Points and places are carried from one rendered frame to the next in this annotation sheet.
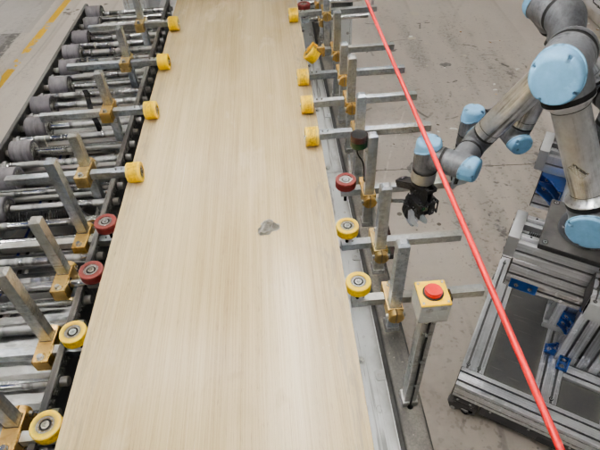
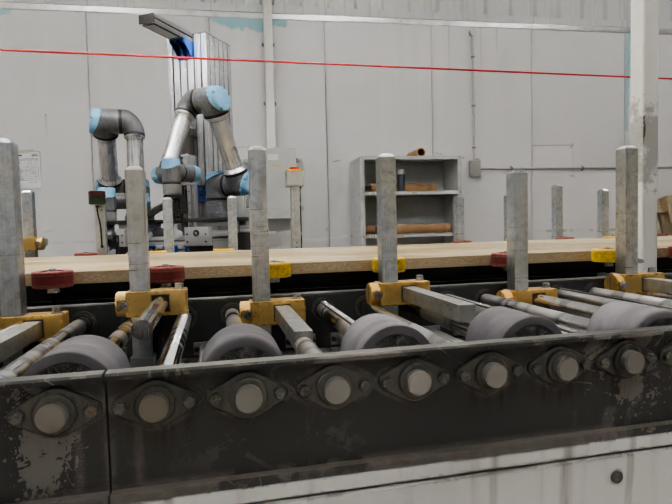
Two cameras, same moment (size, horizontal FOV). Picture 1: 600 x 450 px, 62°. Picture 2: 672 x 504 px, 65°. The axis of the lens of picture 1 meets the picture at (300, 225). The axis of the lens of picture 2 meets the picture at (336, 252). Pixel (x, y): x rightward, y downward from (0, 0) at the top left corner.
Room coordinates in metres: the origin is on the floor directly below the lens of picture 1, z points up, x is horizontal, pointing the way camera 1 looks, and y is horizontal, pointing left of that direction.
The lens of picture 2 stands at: (0.96, 1.93, 0.99)
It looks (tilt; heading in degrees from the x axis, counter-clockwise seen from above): 3 degrees down; 259
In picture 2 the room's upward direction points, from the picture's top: 1 degrees counter-clockwise
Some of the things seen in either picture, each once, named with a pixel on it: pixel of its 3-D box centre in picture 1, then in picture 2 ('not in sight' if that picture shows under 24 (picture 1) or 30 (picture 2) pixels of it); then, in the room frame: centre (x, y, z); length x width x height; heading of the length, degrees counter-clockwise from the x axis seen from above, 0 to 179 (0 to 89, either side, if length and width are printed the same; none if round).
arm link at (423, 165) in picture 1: (428, 154); (171, 171); (1.19, -0.39, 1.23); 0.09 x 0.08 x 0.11; 53
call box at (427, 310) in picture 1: (430, 302); (294, 179); (0.69, -0.29, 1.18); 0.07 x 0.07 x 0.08; 2
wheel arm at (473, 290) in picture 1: (417, 295); not in sight; (0.99, -0.37, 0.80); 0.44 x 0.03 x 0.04; 92
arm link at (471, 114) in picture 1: (471, 120); (107, 199); (1.50, -0.63, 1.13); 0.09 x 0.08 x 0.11; 99
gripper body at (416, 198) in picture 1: (421, 195); (174, 209); (1.19, -0.39, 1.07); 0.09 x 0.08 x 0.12; 23
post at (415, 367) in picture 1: (417, 361); (296, 240); (0.69, -0.29, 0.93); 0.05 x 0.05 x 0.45; 2
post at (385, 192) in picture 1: (380, 237); (169, 257); (1.20, -0.28, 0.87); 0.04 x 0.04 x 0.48; 2
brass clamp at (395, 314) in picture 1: (392, 302); not in sight; (0.97, -0.28, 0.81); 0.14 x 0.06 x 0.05; 2
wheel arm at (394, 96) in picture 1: (361, 98); not in sight; (1.99, -0.31, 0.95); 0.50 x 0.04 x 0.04; 92
